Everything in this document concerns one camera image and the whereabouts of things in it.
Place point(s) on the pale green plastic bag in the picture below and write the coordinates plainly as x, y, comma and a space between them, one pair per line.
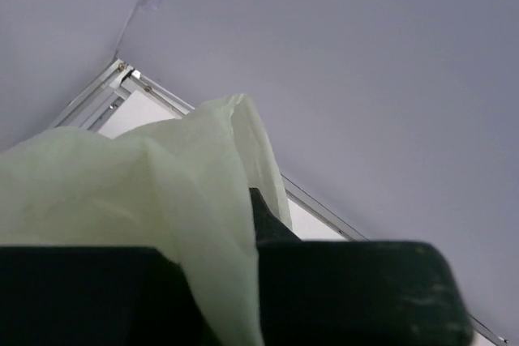
181, 186

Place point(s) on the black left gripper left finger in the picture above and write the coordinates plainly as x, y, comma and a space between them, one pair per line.
95, 296

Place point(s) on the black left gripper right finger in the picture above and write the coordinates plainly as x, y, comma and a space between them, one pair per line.
354, 293

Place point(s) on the aluminium table frame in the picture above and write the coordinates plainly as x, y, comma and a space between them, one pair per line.
121, 99

